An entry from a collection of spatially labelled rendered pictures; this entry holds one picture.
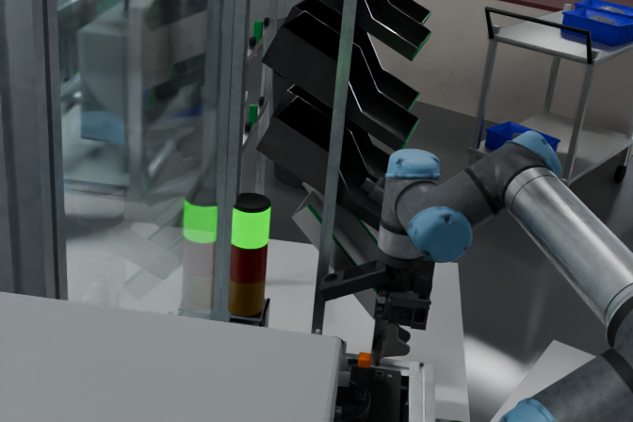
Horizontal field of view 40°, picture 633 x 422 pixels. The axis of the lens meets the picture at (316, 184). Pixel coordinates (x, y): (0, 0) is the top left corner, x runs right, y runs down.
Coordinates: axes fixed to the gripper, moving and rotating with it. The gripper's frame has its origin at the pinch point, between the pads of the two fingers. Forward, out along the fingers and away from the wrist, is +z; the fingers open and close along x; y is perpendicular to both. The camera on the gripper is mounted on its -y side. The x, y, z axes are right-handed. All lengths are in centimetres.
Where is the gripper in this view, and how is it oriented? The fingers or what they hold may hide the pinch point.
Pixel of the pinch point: (373, 357)
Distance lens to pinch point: 142.4
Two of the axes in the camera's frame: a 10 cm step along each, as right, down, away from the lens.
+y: 9.9, 1.2, -0.7
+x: 1.1, -4.0, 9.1
